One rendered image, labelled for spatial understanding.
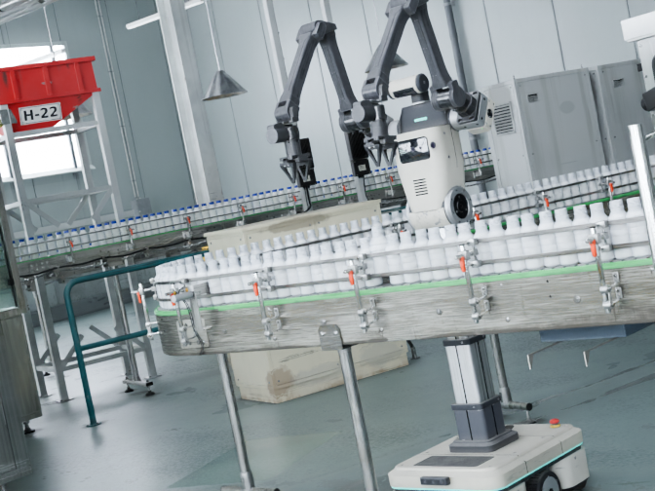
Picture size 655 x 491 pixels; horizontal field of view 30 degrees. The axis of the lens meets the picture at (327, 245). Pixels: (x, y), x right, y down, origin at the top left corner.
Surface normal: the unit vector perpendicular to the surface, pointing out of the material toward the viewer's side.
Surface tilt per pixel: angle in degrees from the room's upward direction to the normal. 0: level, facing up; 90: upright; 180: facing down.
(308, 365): 90
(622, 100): 90
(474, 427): 90
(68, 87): 90
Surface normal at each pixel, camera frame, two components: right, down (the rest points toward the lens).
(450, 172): 0.76, 0.07
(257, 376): -0.85, 0.19
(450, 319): -0.65, 0.17
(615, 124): 0.49, -0.05
